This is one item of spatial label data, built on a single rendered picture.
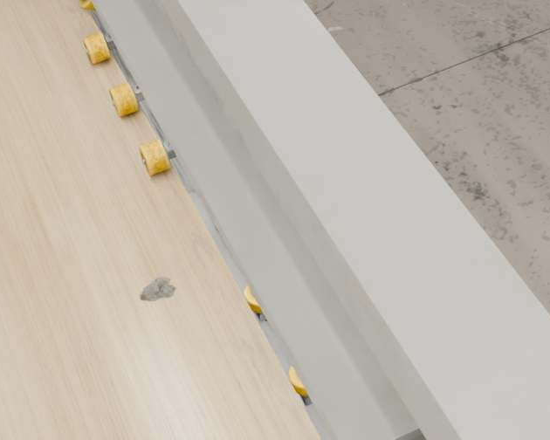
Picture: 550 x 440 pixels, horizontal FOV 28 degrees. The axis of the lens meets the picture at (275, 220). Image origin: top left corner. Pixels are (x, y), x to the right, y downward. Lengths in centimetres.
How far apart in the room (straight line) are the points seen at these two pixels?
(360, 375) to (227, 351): 184
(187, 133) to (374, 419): 27
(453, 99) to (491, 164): 37
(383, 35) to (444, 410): 409
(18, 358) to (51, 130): 74
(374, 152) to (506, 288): 11
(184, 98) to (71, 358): 177
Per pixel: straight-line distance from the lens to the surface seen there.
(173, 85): 79
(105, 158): 290
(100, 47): 315
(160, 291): 256
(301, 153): 60
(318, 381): 64
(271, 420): 233
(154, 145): 279
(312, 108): 63
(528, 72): 437
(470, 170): 399
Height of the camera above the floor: 289
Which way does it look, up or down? 48 degrees down
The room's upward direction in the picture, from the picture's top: 9 degrees counter-clockwise
